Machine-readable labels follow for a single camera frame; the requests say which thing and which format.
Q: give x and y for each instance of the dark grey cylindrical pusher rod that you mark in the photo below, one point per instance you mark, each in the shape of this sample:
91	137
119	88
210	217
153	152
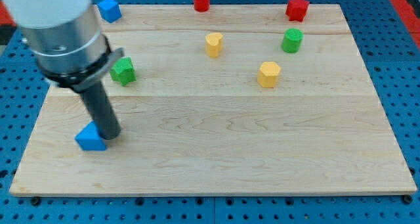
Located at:
101	111

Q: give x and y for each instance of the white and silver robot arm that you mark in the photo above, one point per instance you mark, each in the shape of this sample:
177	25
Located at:
71	52

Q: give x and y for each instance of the wooden board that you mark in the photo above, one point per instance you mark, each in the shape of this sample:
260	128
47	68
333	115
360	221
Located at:
192	125

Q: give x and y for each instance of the yellow hexagon block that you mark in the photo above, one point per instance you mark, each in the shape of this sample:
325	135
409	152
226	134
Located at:
268	74

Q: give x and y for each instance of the blue triangle block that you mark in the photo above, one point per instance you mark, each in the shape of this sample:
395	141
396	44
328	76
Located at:
89	139

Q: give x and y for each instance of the green star block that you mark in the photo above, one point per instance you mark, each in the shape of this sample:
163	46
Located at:
123	71

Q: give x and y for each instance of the blue cube block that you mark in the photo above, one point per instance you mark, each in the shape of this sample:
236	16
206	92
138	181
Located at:
109	10

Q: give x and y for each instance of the yellow heart block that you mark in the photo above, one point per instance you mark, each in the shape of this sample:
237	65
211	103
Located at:
213	44

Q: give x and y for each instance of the red cylinder block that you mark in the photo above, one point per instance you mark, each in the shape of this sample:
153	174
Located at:
201	5

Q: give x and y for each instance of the green cylinder block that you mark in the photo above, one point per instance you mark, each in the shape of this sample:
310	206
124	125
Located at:
292	40

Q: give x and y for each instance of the red star block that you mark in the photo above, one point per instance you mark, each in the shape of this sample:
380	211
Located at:
296	10

